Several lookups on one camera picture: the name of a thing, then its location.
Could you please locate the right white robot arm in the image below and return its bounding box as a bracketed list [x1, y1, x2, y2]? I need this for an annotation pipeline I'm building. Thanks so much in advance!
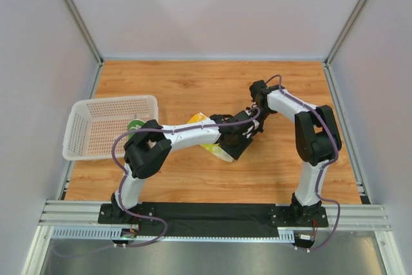
[249, 80, 342, 227]

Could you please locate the aluminium frame post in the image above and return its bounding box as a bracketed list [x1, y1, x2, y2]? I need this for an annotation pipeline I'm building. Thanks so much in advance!
[44, 0, 104, 65]
[324, 0, 390, 65]

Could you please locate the left aluminium frame post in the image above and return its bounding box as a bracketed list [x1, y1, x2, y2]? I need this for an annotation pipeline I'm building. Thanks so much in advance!
[44, 0, 104, 65]

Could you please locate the white slotted cable duct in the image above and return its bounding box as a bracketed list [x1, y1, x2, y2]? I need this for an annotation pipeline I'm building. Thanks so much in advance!
[51, 227, 295, 242]

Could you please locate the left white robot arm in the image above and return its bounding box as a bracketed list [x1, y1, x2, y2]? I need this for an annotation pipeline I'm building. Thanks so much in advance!
[111, 108, 260, 223]

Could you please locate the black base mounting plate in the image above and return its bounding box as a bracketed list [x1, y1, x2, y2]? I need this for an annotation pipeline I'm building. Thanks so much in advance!
[98, 202, 330, 238]

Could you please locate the aluminium front rail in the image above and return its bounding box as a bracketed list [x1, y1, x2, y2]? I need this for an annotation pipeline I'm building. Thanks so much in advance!
[38, 200, 391, 231]

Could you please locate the green dinosaur pattern towel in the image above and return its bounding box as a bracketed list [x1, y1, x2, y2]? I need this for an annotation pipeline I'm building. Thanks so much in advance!
[127, 119, 145, 131]

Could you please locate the white perforated plastic basket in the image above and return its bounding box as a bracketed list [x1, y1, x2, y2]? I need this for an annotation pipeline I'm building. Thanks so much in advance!
[62, 95, 158, 161]

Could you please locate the right aluminium frame post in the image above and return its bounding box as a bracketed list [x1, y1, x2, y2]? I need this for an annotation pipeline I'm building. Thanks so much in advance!
[324, 0, 390, 65]

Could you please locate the lime yellow towel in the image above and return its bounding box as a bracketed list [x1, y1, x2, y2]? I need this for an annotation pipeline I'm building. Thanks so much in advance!
[187, 113, 234, 162]

